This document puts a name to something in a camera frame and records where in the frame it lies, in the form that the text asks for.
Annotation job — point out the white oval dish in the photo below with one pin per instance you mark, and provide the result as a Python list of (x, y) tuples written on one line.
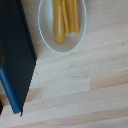
[(66, 47)]

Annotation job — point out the long yellow food stick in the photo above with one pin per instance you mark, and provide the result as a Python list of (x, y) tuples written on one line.
[(58, 23)]

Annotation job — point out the dark blue book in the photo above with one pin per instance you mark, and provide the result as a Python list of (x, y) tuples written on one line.
[(16, 50)]

